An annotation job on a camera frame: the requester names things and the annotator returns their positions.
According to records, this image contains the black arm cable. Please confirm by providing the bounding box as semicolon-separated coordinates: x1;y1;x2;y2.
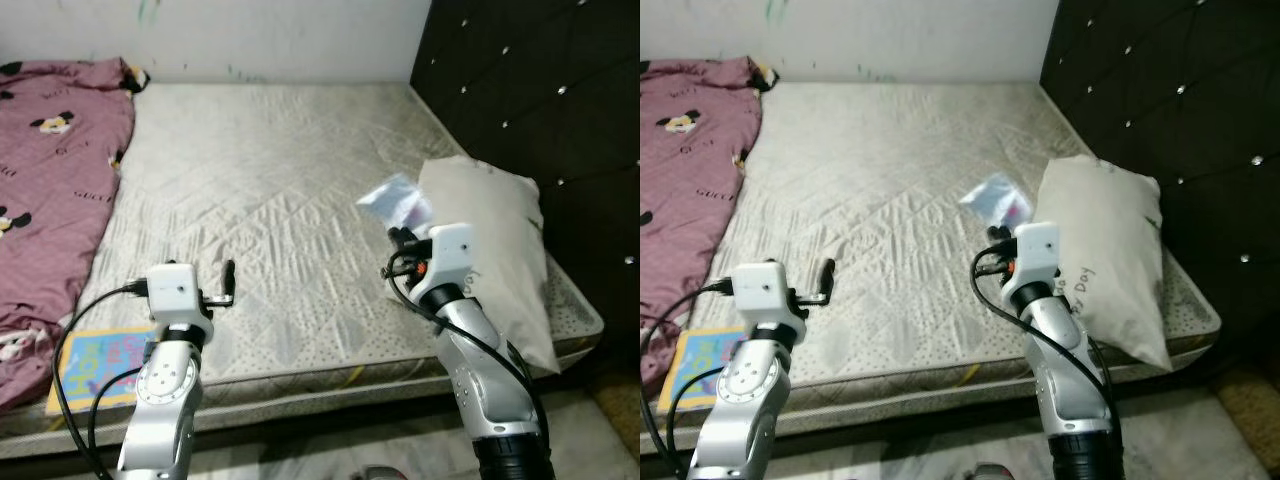
50;283;151;480
972;250;1121;431
640;280;741;479
385;255;546;441

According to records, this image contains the dark tufted headboard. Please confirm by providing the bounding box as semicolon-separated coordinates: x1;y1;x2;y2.
1040;0;1280;331
410;0;641;341

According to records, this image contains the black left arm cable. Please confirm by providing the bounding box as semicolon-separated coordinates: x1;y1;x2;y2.
50;283;151;480
640;280;741;479

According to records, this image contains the pink cartoon print blanket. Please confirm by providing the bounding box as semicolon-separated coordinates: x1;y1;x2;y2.
0;57;149;411
640;57;779;396

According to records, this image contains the white quilted mattress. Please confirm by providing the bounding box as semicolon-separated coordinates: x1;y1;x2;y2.
0;80;606;461
640;80;1223;456

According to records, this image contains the colourful picture book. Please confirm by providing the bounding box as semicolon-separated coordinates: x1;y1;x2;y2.
657;325;751;413
45;328;161;416

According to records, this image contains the white printed pillow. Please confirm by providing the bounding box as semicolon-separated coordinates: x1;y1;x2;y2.
1035;155;1173;371
385;155;561;376

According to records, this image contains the clear plastic bag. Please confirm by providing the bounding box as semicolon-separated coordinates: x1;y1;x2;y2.
958;173;1033;229
357;173;436;231

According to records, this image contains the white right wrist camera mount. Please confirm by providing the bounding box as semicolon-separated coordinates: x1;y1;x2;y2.
425;223;473;291
1012;223;1061;286

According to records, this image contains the brown floor mat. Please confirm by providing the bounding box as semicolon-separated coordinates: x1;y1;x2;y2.
1210;365;1280;471
590;375;641;451

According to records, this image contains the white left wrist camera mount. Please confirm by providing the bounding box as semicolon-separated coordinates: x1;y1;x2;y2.
732;262;806;341
145;263;213;341

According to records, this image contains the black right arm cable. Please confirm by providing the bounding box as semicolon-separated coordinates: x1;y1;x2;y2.
972;250;1121;431
385;255;546;441

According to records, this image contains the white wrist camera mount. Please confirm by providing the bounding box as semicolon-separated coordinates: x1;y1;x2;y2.
732;262;806;341
425;223;473;291
1012;223;1061;286
145;263;213;341

